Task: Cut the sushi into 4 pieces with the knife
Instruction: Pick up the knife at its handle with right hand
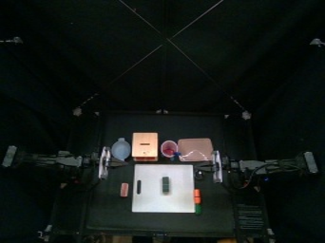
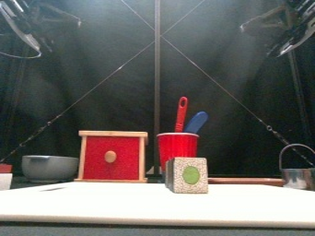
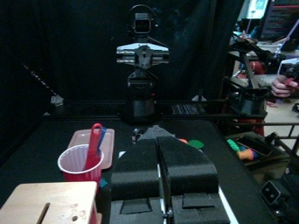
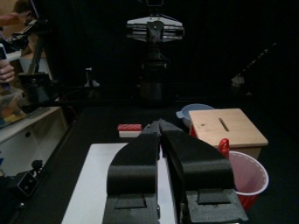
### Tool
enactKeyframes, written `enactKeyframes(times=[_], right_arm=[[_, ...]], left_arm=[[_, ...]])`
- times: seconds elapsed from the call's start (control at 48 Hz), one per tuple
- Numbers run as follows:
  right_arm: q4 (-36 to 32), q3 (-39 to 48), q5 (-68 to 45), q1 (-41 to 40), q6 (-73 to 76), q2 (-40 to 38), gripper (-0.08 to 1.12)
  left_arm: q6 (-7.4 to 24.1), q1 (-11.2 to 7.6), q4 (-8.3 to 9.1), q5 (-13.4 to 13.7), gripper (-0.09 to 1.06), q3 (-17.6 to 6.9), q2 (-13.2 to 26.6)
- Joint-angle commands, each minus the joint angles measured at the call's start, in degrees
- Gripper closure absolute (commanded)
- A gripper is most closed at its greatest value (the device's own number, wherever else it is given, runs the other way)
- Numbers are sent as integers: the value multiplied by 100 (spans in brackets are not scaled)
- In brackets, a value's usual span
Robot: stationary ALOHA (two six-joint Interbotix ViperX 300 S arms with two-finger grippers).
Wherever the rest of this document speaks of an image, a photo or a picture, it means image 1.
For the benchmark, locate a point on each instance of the silver frame clamp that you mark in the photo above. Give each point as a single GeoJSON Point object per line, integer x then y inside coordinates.
{"type": "Point", "coordinates": [316, 41]}
{"type": "Point", "coordinates": [247, 115]}
{"type": "Point", "coordinates": [77, 111]}
{"type": "Point", "coordinates": [161, 111]}
{"type": "Point", "coordinates": [17, 40]}

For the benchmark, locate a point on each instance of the dark green toy sushi roll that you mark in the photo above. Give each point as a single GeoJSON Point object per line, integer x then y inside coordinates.
{"type": "Point", "coordinates": [166, 185]}

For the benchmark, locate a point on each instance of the red plastic cup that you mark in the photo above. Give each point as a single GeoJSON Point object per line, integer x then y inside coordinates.
{"type": "Point", "coordinates": [166, 144]}

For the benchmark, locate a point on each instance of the orange toy carrot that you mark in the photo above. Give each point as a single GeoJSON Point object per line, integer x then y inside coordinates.
{"type": "Point", "coordinates": [197, 196]}

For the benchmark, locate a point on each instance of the wooden toy box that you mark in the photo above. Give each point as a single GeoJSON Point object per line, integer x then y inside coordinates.
{"type": "Point", "coordinates": [145, 145]}

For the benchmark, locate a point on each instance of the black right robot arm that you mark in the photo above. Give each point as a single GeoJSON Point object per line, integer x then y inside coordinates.
{"type": "Point", "coordinates": [271, 166]}

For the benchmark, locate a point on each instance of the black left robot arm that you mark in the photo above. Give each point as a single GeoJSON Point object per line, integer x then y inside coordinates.
{"type": "Point", "coordinates": [42, 159]}

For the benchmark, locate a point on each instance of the white-printed black label sheet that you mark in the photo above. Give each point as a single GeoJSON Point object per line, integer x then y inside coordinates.
{"type": "Point", "coordinates": [249, 218]}

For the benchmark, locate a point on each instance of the white plastic cutting board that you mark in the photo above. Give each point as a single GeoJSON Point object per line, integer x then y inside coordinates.
{"type": "Point", "coordinates": [178, 196]}

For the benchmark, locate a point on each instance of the toy salmon nigiri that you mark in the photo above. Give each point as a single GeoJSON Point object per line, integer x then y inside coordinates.
{"type": "Point", "coordinates": [125, 190]}

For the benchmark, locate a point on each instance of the silver table corner bracket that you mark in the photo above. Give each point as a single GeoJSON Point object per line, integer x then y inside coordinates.
{"type": "Point", "coordinates": [45, 230]}

